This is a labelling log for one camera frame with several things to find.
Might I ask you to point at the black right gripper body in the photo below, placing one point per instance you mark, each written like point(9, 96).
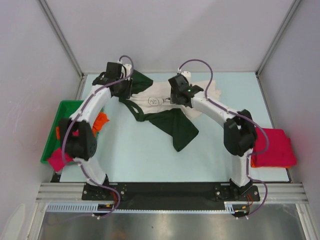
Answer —
point(174, 98)

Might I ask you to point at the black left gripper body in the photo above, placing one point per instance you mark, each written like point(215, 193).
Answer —
point(125, 89)

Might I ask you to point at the white and green t-shirt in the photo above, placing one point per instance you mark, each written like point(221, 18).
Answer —
point(150, 102)

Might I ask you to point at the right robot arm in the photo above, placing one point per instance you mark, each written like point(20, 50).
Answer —
point(239, 132)

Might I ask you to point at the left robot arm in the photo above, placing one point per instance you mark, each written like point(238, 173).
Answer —
point(88, 111)

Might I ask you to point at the orange t-shirt in bin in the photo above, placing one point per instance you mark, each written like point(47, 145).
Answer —
point(98, 124)

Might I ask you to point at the green plastic bin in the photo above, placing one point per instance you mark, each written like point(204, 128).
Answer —
point(83, 146)

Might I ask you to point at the folded orange t-shirt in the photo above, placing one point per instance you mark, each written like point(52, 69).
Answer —
point(268, 165)

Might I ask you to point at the pink t-shirt in bin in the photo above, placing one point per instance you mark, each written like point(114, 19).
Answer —
point(56, 160)

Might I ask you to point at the folded pink t-shirt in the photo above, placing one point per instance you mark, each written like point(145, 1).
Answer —
point(279, 150)

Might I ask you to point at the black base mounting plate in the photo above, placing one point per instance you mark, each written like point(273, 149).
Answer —
point(181, 193)

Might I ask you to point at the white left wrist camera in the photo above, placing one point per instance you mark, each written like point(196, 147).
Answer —
point(125, 71)

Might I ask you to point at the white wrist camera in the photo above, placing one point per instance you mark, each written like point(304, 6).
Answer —
point(125, 71)
point(186, 74)

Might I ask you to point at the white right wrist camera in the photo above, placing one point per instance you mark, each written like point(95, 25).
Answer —
point(186, 74)

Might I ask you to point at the left aluminium corner post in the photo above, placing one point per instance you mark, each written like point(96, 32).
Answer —
point(48, 13)

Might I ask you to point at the aluminium corner post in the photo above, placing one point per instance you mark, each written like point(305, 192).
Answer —
point(289, 16)
point(48, 13)

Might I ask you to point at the aluminium frame rail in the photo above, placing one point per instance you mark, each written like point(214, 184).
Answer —
point(278, 193)

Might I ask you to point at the slotted cable duct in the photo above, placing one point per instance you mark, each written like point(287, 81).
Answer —
point(105, 208)

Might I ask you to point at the right aluminium corner post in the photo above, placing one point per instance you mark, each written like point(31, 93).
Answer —
point(289, 16)

